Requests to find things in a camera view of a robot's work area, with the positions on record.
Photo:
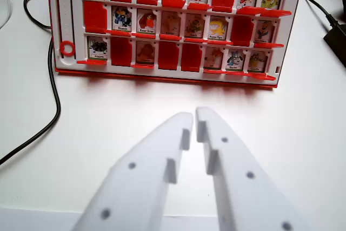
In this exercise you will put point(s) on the red and white game board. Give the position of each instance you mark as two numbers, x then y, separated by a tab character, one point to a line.
78	20

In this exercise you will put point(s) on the black box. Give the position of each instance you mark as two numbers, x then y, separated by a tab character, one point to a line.
336	44

